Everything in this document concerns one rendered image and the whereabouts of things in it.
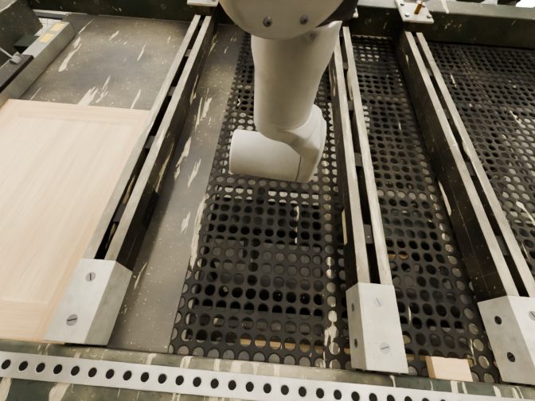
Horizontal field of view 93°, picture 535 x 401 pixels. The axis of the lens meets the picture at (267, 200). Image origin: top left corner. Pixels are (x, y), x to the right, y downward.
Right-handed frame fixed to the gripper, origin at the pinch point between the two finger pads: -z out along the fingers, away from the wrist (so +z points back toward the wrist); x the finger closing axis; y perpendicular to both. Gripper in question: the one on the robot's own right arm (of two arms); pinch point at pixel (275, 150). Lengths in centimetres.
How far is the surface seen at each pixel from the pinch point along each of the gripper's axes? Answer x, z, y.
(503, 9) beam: 55, -48, -79
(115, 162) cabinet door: -6.0, 0.5, 38.2
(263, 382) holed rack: -31.8, 31.4, -1.1
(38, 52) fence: 23, -25, 76
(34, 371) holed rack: -33, 32, 32
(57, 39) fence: 29, -32, 75
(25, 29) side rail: 36, -46, 99
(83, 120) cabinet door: 3, -8, 52
